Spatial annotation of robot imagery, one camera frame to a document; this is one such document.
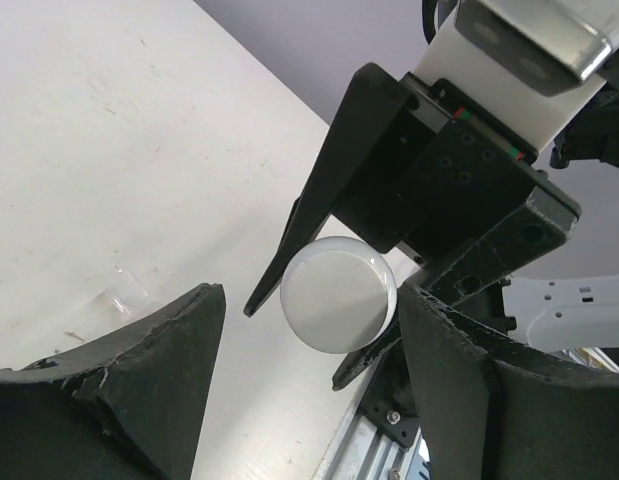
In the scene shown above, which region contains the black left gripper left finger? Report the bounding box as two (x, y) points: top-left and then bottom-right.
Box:
(0, 284), (226, 479)

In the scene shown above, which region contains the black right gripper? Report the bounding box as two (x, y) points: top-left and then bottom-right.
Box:
(243, 62), (583, 392)

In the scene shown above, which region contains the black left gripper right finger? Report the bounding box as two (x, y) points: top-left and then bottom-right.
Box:
(398, 286), (619, 479)

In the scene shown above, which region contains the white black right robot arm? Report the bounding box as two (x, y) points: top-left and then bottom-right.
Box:
(244, 1), (619, 389)

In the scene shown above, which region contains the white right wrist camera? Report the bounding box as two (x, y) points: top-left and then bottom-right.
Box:
(413, 1), (619, 151)

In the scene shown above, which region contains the aluminium frame rail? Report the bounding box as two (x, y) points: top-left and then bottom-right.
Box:
(313, 369), (435, 480)

